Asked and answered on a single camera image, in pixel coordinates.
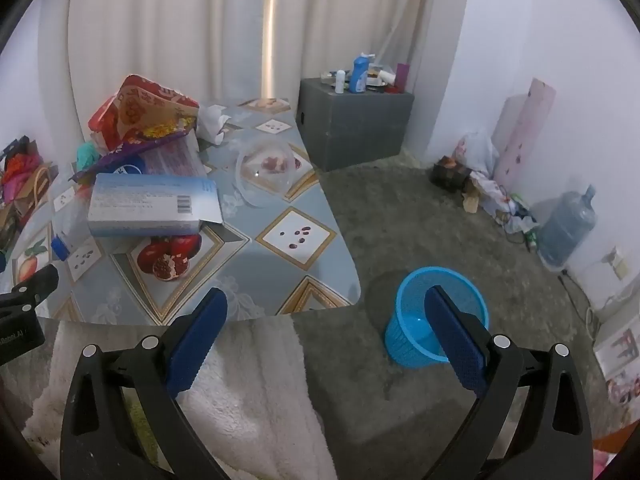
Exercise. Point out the white plastic bag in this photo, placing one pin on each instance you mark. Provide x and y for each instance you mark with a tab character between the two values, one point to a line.
480	152

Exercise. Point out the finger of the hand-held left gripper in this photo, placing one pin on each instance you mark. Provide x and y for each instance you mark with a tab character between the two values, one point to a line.
35	285

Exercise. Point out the pile of floor litter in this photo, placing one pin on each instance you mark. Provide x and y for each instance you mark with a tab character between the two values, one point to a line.
505	205

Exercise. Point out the clear plastic dome lid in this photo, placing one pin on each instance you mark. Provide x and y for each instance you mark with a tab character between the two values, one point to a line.
267	172

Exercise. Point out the large water jug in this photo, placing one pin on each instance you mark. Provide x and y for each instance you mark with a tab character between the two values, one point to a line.
567	227

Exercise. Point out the pink print clear plastic bag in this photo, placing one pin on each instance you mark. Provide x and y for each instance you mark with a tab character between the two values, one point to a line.
175	160

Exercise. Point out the blue lotion bottle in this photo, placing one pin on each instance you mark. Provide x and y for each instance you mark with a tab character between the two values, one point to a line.
359	76

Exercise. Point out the white fluffy blanket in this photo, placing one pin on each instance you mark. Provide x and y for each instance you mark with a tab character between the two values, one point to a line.
250	400

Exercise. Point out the grey cabinet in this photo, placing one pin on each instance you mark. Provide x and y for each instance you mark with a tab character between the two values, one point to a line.
360	125

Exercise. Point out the red patterned gift bag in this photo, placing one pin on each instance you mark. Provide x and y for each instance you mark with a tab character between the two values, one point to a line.
145	105

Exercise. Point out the blue round tin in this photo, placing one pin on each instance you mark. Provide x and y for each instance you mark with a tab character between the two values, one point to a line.
129	166

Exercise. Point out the wall socket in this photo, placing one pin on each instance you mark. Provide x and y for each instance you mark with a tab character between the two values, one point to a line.
621	264

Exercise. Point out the white printed box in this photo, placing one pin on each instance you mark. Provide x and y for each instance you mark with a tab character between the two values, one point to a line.
620	355

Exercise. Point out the purple snack wrapper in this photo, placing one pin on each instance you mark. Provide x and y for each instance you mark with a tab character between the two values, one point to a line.
125	147

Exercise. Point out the pink rolled board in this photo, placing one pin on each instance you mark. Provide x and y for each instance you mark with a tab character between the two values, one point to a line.
525	135

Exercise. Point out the pile of colourful clothes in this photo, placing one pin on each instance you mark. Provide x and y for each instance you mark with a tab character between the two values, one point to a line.
17	167

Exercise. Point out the light blue carton box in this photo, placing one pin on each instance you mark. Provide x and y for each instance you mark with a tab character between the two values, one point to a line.
145	205

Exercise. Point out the blue mesh wastebasket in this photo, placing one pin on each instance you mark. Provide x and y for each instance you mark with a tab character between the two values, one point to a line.
415	340

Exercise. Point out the white tissue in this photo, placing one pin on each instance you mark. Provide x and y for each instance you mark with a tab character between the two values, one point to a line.
212	122

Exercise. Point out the beige curtain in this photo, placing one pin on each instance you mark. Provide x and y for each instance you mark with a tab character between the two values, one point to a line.
175	20

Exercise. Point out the purple box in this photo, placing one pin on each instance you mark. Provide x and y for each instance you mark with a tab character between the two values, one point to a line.
402	77

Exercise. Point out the teal cloth bundle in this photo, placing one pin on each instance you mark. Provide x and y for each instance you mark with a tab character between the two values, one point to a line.
86	156

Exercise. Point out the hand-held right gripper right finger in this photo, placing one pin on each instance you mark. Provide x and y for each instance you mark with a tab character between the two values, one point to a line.
457	342

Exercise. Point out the small white bottle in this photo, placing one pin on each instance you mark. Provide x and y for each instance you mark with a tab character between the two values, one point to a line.
340	82

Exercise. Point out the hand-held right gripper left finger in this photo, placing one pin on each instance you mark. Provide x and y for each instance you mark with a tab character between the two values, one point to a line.
197	342

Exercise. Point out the brown paper bag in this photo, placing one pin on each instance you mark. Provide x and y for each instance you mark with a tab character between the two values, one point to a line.
37	192

